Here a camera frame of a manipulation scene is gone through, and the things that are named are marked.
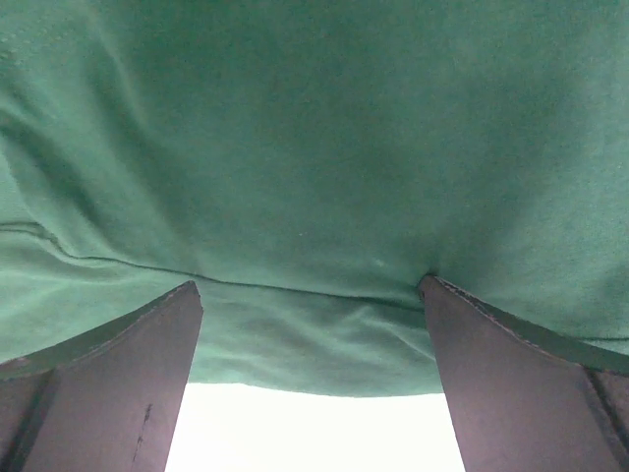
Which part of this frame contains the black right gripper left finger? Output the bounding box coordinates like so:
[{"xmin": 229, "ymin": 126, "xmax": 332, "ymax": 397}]
[{"xmin": 1, "ymin": 281, "xmax": 203, "ymax": 472}]

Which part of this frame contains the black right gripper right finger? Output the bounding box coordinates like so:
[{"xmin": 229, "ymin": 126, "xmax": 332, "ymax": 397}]
[{"xmin": 419, "ymin": 275, "xmax": 628, "ymax": 472}]

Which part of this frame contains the green t-shirt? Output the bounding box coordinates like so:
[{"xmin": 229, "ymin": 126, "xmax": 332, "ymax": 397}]
[{"xmin": 1, "ymin": 1, "xmax": 628, "ymax": 396}]

